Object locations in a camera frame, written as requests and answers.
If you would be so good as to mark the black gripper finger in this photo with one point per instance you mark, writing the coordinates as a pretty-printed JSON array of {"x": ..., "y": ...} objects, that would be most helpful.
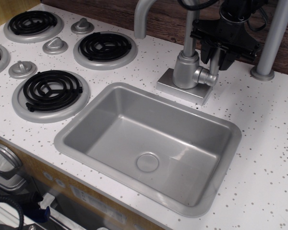
[
  {"x": 207, "y": 49},
  {"x": 226, "y": 59}
]

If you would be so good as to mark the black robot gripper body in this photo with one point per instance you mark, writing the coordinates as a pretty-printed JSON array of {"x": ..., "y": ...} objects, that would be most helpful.
[{"x": 226, "y": 36}]

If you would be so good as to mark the silver faucet lever handle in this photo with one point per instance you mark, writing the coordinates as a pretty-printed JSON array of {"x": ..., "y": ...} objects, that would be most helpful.
[{"x": 210, "y": 70}]

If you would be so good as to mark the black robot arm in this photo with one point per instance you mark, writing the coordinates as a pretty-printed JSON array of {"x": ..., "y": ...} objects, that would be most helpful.
[{"x": 239, "y": 11}]

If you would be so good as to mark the grey vertical support pole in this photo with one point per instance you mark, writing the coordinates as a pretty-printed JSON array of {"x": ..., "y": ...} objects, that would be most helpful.
[{"x": 263, "y": 71}]

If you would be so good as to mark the silver toy faucet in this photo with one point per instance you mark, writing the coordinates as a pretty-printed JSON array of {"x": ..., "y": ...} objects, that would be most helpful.
[{"x": 188, "y": 80}]

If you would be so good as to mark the grey toy sink basin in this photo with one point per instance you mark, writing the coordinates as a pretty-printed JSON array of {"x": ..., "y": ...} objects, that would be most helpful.
[{"x": 170, "y": 153}]

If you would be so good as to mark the back right black burner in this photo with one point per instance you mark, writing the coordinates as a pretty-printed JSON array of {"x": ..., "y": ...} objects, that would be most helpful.
[{"x": 105, "y": 51}]

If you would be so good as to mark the silver stove knob top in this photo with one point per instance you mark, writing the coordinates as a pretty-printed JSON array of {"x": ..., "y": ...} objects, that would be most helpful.
[{"x": 82, "y": 27}]

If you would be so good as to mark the silver stove knob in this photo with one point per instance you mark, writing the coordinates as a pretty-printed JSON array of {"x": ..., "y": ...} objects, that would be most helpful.
[
  {"x": 82, "y": 27},
  {"x": 55, "y": 46},
  {"x": 22, "y": 70}
]

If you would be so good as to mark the silver stove knob middle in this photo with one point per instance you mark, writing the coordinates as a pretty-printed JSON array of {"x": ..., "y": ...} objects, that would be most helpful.
[{"x": 55, "y": 46}]

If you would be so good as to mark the front right black burner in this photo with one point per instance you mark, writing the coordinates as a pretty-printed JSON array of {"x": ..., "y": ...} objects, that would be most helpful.
[{"x": 50, "y": 96}]

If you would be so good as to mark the back left black burner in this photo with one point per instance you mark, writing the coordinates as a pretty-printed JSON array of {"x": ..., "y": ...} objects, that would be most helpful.
[{"x": 33, "y": 26}]

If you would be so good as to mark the silver stove knob lower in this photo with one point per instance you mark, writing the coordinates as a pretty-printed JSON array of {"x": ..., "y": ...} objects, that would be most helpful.
[{"x": 22, "y": 70}]

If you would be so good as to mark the silver oven dial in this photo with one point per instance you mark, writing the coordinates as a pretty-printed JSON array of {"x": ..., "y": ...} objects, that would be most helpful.
[{"x": 10, "y": 164}]

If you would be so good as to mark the blue black clamp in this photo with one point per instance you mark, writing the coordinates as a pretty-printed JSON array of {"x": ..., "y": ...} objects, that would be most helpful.
[{"x": 33, "y": 209}]

